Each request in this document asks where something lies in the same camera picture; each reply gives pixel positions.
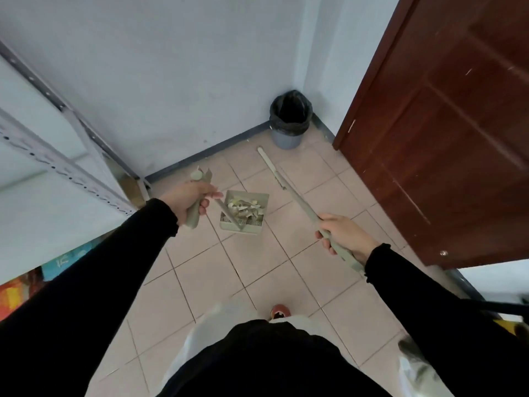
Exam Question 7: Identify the black strap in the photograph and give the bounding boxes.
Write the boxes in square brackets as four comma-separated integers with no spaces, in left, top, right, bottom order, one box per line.
[461,298,529,323]

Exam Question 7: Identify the person's left forearm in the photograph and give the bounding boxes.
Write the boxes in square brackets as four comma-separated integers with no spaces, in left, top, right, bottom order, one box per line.
[0,198,179,397]

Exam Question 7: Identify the brown cardboard piece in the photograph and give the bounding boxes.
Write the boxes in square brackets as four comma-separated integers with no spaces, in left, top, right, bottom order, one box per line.
[117,171,146,208]

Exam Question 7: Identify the person's right forearm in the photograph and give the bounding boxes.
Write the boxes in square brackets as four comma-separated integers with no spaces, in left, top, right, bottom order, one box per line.
[365,243,529,397]

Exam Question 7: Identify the person's white trousers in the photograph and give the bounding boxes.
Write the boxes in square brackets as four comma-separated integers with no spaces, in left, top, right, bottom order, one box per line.
[159,301,344,397]

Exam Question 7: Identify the blue cardboard box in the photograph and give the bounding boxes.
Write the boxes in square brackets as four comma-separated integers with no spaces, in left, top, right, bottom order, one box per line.
[41,236,105,282]

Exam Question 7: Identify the black trash bin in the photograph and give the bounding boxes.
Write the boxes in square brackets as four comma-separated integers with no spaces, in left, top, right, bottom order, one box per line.
[269,89,314,150]

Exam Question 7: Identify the person's left hand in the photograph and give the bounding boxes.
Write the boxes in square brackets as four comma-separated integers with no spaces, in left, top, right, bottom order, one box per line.
[159,179,224,226]

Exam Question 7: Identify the person's red right shoe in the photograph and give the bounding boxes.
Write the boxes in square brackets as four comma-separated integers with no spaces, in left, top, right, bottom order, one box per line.
[269,303,292,322]

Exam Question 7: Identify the grey-green dustpan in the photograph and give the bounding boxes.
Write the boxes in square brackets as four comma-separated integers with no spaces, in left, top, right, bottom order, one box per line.
[183,167,270,235]

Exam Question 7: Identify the person's right hand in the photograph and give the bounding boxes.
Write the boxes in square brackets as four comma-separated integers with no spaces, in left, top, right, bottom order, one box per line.
[315,213,381,265]

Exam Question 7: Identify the white metal shelf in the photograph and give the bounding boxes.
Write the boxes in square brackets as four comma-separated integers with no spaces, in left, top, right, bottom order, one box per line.
[0,39,152,286]

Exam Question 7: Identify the grey-green broom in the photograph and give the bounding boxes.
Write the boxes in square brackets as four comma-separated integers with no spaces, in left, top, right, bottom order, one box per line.
[257,146,366,275]

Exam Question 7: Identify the brown wooden door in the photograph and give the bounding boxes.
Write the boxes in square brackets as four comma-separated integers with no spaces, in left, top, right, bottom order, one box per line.
[332,0,529,270]

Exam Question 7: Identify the person's black top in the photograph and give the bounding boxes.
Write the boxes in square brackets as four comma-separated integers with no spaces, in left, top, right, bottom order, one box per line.
[156,319,391,397]

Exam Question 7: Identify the red cardboard box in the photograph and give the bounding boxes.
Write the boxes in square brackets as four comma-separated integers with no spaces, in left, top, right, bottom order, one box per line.
[0,266,47,323]

